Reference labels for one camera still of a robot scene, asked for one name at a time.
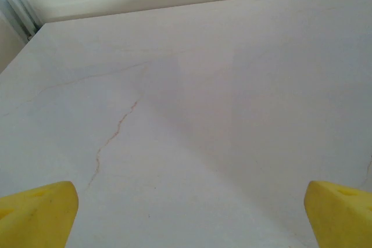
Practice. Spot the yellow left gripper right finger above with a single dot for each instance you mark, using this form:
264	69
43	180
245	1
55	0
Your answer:
340	219

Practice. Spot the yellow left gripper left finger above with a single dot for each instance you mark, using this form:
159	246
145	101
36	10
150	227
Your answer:
37	216

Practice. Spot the aluminium frame post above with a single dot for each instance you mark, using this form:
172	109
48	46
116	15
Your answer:
17	1

